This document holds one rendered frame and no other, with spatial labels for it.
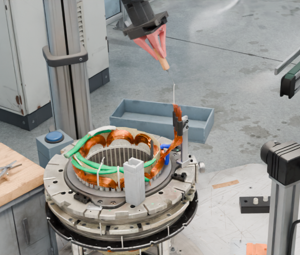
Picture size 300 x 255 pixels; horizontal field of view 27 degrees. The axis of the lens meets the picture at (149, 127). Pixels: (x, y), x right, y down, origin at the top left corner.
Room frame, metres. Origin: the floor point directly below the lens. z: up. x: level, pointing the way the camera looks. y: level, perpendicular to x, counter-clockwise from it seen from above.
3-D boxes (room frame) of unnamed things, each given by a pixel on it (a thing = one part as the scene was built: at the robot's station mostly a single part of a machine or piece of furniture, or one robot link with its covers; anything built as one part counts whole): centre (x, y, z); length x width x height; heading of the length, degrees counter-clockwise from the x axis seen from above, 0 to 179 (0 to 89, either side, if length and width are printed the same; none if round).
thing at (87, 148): (1.18, 0.12, 1.12); 0.06 x 0.02 x 0.04; 140
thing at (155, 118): (1.42, -0.03, 0.92); 0.25 x 0.11 x 0.28; 71
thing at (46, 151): (1.37, 0.24, 0.91); 0.07 x 0.07 x 0.25; 35
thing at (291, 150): (0.70, -0.17, 1.37); 0.06 x 0.04 x 0.04; 30
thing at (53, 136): (1.37, 0.24, 1.04); 0.04 x 0.04 x 0.01
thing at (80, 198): (1.02, 0.14, 1.10); 0.03 x 0.01 x 0.01; 49
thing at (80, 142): (1.15, 0.13, 1.15); 0.15 x 0.04 x 0.02; 140
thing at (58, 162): (1.12, 0.07, 1.09); 0.32 x 0.32 x 0.01
